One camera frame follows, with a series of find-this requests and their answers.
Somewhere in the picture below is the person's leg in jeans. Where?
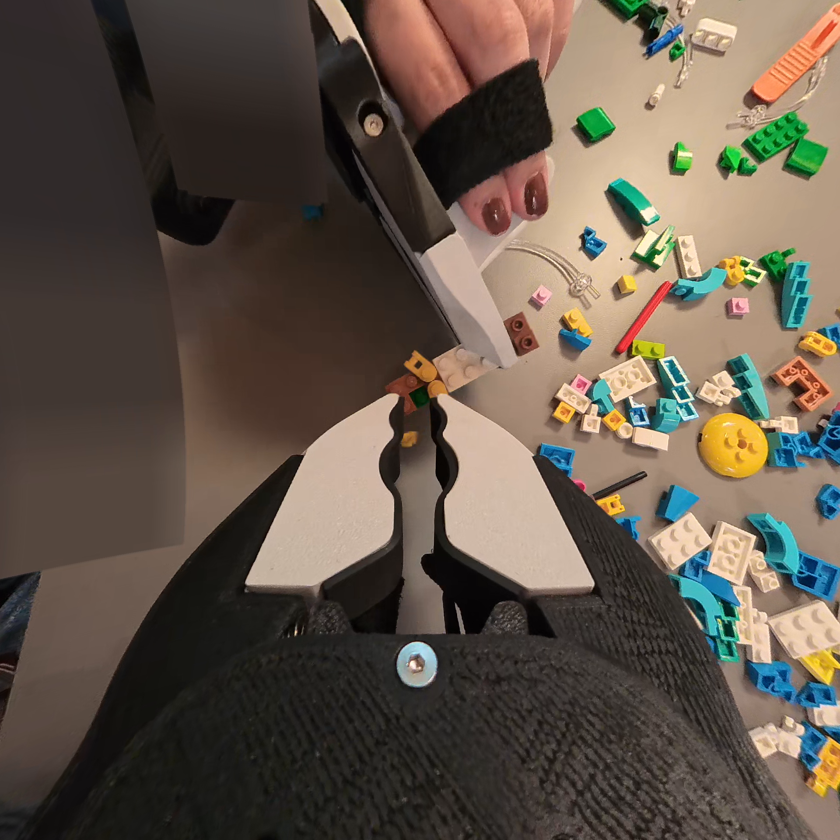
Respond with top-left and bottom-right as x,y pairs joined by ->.
0,571 -> 42,700

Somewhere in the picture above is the red toy rod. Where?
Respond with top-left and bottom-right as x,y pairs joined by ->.
615,280 -> 673,356

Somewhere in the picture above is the white six-stud plate brick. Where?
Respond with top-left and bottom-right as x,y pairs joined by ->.
432,346 -> 501,395

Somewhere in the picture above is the grey desk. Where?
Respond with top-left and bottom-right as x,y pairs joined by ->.
0,0 -> 840,798

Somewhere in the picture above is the orange brick separator tool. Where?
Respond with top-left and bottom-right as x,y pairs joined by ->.
751,5 -> 840,105

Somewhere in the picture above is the yellow dome brick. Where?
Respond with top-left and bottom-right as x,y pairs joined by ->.
697,412 -> 769,477

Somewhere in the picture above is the black toy rod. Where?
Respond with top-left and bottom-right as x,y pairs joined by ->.
592,470 -> 648,501

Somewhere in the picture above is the pile of mixed toy bricks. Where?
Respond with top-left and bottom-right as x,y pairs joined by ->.
538,0 -> 840,798

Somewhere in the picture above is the person's left hand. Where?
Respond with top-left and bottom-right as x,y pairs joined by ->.
364,0 -> 576,237

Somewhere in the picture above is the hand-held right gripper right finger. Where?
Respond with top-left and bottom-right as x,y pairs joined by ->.
429,394 -> 595,635

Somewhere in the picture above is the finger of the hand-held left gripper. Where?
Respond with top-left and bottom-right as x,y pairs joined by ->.
410,230 -> 520,370

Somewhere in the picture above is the black curved object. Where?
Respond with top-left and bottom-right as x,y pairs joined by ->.
150,187 -> 236,247

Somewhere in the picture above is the small brown yellow brick assembly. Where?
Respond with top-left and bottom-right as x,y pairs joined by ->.
385,350 -> 448,416

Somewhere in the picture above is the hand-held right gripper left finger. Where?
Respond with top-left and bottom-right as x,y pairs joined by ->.
244,394 -> 405,632

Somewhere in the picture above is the green eight-stud brick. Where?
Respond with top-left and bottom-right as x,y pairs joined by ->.
742,112 -> 810,164

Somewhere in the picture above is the clear curved plastic tube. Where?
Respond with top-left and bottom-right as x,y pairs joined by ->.
507,239 -> 602,301

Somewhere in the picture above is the brown two-stud plate brick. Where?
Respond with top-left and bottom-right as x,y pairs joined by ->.
503,311 -> 541,357

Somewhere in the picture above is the salmon corner brick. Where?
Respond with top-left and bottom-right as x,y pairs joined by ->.
770,356 -> 834,412

